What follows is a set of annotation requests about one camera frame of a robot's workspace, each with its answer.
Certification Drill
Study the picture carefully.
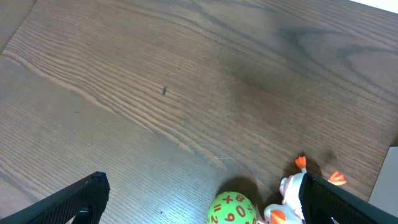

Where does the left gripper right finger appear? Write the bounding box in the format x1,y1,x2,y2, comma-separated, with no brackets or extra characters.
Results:
298,173,397,224

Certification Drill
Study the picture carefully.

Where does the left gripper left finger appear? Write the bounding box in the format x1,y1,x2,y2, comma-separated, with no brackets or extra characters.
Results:
1,172,110,224

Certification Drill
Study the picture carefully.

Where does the white cardboard box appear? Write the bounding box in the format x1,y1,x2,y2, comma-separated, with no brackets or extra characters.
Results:
369,146,397,216

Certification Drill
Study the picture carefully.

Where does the green number ball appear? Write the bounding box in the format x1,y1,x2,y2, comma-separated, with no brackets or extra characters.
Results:
206,191,257,224

